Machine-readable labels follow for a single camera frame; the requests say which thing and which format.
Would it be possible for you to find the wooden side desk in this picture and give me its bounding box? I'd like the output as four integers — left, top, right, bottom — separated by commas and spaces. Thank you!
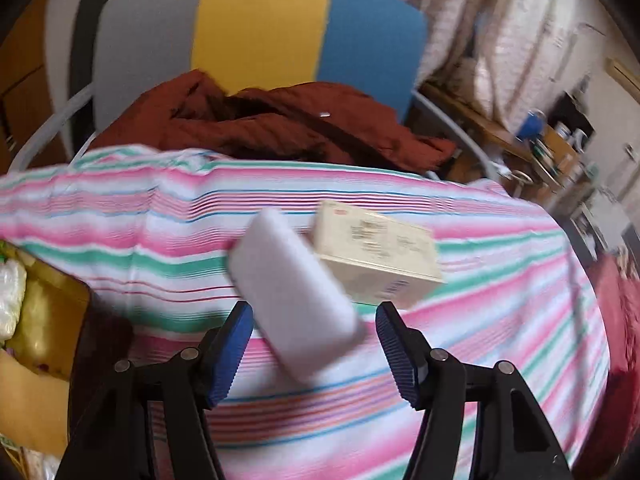
420, 84, 579, 204

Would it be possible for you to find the blue round object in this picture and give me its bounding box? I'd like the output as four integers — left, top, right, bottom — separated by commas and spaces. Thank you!
516, 108, 547, 141

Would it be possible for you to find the black rolled mat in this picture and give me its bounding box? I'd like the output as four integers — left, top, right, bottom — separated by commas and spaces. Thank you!
68, 0, 108, 153

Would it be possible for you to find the gold metal tin box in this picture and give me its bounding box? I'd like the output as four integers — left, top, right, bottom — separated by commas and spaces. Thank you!
1, 240, 91, 458

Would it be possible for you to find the white rectangular sponge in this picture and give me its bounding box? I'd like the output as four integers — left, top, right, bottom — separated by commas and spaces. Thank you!
228, 208, 367, 382

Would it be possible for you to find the striped pink green tablecloth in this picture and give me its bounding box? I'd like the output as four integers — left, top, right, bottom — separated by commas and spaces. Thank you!
1, 146, 610, 479

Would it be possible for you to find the wooden wardrobe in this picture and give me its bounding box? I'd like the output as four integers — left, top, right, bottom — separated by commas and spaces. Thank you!
1, 0, 53, 174

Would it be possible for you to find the cream cardboard box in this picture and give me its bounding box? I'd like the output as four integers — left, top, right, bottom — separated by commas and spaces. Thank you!
312, 200, 445, 310

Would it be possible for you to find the patterned beige curtain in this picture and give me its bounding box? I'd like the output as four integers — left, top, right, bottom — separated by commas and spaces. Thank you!
402, 0, 578, 133

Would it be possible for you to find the white air conditioner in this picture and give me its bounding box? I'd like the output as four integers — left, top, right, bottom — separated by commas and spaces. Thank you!
605, 58, 640, 93

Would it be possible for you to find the grey yellow blue chair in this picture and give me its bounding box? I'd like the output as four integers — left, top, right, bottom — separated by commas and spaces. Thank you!
10, 0, 498, 179

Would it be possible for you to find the dark red jacket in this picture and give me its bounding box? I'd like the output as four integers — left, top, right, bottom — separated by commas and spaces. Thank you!
92, 70, 457, 174

